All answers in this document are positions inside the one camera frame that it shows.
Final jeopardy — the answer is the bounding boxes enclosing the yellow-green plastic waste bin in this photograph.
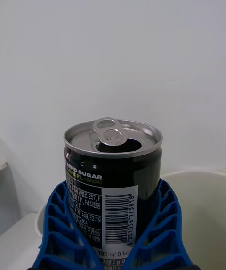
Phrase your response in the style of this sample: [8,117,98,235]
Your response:
[34,170,226,270]

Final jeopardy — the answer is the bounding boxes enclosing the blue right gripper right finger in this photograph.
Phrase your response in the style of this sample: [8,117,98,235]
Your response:
[126,178,194,270]

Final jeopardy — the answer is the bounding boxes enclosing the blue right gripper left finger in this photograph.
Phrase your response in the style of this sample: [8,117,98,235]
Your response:
[32,180,104,270]

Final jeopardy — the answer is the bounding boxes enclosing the grey plastic waste bin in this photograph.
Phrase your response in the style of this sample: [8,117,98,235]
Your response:
[0,158,24,235]

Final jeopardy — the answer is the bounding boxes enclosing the black drink can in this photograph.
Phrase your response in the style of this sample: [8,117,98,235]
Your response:
[63,117,163,270]

